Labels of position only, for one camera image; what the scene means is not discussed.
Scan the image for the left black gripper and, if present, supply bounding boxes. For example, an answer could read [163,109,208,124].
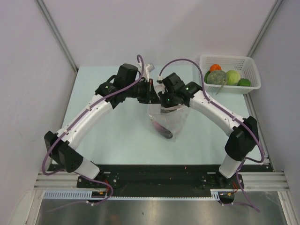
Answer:
[125,79,161,105]

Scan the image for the clear zip top bag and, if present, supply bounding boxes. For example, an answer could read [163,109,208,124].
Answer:
[148,104,190,141]

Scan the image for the purple fake eggplant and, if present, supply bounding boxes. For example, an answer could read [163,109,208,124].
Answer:
[151,119,173,139]

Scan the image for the green fake chili pepper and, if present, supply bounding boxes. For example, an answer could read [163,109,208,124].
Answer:
[204,71,210,83]

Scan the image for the green netted fake melon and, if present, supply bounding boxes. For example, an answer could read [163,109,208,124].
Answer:
[207,70,228,95]

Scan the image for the orange fake pumpkin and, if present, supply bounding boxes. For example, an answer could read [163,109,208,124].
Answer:
[210,64,222,72]

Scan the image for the pale green fake cabbage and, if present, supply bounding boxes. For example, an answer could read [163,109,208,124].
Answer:
[226,70,241,86]

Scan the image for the green fake bell pepper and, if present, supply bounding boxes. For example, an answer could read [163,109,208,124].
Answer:
[238,78,251,87]

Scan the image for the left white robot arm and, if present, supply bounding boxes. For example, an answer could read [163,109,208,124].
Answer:
[44,63,158,188]

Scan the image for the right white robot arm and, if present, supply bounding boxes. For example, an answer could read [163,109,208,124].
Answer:
[158,73,258,188]

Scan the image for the white plastic basket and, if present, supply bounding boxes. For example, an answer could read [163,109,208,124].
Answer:
[199,54,261,94]

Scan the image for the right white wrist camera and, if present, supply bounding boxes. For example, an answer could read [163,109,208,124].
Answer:
[157,75,164,84]

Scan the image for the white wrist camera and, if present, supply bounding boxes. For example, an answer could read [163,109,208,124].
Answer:
[157,75,164,84]
[143,63,155,81]

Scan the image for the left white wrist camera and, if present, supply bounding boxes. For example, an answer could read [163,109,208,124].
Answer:
[143,63,155,81]

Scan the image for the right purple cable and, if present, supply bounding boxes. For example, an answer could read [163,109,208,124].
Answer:
[158,58,265,165]

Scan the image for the purple cable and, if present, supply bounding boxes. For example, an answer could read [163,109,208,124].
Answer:
[41,54,145,176]
[158,58,265,165]

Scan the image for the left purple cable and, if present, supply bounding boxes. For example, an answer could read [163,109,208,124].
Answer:
[41,54,145,176]

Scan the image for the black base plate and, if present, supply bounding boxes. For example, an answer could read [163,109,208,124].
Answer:
[48,164,274,199]

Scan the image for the white slotted cable duct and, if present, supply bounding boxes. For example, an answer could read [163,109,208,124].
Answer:
[43,189,235,201]

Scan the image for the aluminium frame rail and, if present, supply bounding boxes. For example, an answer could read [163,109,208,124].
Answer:
[34,172,79,190]

